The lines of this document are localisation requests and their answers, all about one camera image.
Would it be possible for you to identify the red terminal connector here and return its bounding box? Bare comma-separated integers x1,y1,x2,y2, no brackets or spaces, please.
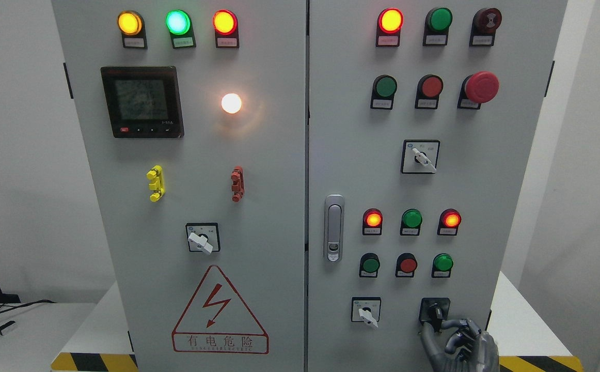
231,166,244,203

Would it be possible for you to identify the black digital power meter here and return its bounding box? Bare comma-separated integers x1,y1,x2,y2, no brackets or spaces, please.
100,66,184,138

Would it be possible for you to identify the red push button lower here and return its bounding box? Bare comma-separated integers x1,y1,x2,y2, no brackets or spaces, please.
395,253,418,278

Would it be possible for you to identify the grey electrical control cabinet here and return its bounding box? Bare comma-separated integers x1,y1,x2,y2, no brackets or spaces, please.
52,1,567,371

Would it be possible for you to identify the red push button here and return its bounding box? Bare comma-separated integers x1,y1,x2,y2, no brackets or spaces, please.
395,253,418,278
414,74,444,109

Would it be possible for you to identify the upper right white selector switch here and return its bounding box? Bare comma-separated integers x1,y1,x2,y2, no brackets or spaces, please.
401,139,440,174

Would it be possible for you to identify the green push button lower right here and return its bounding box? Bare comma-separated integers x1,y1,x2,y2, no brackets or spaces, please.
431,253,454,278

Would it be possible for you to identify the red indicator middle right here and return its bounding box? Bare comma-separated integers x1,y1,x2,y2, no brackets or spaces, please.
437,209,462,236

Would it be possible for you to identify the red push button upper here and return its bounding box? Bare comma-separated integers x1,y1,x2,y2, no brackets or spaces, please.
414,74,444,109

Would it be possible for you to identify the red lit indicator middle left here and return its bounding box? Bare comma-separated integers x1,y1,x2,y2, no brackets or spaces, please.
362,209,383,236

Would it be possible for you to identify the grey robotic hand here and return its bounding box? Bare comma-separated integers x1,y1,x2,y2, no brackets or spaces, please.
420,318,500,371

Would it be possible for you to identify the red lightning warning sticker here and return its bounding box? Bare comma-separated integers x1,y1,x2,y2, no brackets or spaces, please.
171,265,269,354

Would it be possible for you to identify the green push button upper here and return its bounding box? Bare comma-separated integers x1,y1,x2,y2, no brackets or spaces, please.
370,74,398,110

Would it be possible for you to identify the silver door latch handle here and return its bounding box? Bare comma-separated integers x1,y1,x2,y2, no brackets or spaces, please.
323,194,344,263

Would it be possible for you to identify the green push button lower left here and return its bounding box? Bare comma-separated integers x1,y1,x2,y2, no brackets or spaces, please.
359,253,380,278

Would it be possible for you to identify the yellow indicator light top left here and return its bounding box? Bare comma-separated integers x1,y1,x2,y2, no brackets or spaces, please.
117,10,147,49

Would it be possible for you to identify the green indicator middle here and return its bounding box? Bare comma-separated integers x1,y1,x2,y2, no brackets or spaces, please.
400,209,423,236

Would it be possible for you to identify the black rotary knob switch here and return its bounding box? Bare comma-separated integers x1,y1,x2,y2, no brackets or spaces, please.
419,298,451,332

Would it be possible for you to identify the red lit indicator right door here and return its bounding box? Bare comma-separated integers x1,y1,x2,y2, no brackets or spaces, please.
375,8,404,47

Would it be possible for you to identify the dark red buzzer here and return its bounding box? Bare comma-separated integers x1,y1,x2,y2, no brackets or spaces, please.
470,7,502,47

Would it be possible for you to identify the green indicator top right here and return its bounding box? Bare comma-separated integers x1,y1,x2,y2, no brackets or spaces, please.
422,7,453,47

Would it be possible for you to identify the lower white selector switch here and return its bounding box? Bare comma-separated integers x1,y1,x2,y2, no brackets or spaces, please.
351,297,381,329

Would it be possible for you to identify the black cable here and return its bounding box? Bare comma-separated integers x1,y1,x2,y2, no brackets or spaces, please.
0,299,57,325

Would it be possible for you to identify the red emergency stop mushroom button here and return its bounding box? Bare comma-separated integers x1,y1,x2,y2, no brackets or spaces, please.
457,71,500,110

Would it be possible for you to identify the green push button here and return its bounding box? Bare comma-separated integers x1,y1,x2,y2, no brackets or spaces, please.
431,253,454,278
359,253,380,278
370,74,398,110

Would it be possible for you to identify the white glowing lamp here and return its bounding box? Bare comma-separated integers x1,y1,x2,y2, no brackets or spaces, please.
220,92,243,115

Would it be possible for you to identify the small black white adapter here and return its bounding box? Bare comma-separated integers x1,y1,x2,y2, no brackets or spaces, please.
0,320,17,336

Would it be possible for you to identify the green lit indicator light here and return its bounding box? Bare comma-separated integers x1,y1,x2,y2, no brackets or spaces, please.
165,9,196,49

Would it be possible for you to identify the yellow terminal connector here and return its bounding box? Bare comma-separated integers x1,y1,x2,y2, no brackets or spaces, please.
146,165,165,203

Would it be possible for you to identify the left door white selector switch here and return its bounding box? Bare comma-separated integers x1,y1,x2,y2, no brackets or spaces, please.
186,222,220,255

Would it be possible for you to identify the red-orange indicator light left door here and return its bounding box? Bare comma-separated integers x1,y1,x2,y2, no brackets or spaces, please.
213,9,240,49

